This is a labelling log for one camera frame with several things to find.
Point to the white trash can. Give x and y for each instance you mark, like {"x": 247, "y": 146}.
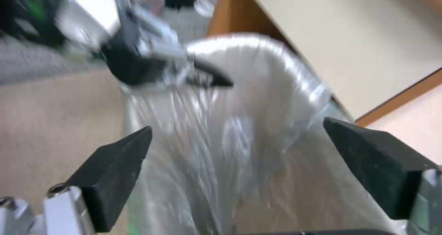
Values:
{"x": 310, "y": 183}

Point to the clear plastic garbage bag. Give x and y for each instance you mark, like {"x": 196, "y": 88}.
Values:
{"x": 193, "y": 131}

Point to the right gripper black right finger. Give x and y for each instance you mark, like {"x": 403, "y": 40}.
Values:
{"x": 373, "y": 167}

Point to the beige desk with wood edge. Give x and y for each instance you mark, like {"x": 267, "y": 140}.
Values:
{"x": 345, "y": 25}

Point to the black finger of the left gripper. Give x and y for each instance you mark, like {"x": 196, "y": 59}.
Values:
{"x": 155, "y": 69}
{"x": 214, "y": 77}

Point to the black device with green light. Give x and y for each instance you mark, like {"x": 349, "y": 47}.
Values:
{"x": 27, "y": 15}

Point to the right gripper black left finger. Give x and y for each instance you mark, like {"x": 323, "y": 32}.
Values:
{"x": 110, "y": 173}

